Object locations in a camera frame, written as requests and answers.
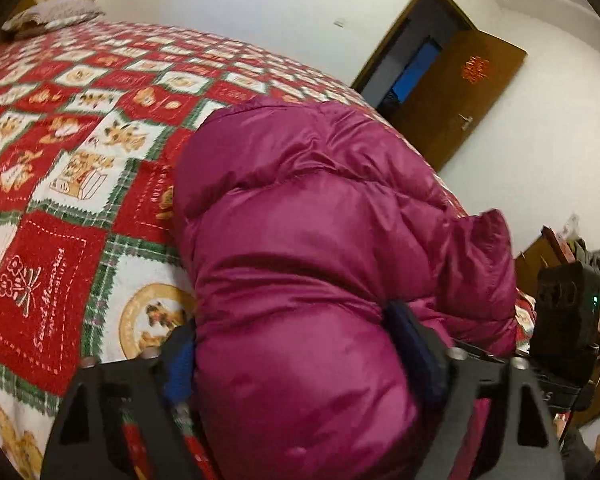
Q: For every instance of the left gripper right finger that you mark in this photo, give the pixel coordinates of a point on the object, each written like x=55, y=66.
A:
x=482, y=415

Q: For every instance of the dark wooden door frame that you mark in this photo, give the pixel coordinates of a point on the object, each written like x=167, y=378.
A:
x=411, y=45

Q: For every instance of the red door decoration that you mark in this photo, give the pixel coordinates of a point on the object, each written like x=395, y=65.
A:
x=475, y=69

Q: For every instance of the cluttered items pile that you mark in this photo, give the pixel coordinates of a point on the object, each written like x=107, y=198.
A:
x=555, y=248

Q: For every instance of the silver door handle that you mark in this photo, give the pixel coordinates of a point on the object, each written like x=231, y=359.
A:
x=467, y=121

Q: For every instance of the magenta puffer down jacket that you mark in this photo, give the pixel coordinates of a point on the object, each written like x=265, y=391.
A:
x=296, y=224

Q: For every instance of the striped grey pillow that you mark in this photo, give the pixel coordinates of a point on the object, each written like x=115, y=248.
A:
x=51, y=15

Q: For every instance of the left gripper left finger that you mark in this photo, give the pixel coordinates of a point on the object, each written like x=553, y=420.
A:
x=116, y=420

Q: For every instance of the red christmas bear quilt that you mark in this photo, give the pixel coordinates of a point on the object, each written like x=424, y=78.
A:
x=93, y=120

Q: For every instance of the brown wooden door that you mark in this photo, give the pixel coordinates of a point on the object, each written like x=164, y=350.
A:
x=428, y=118

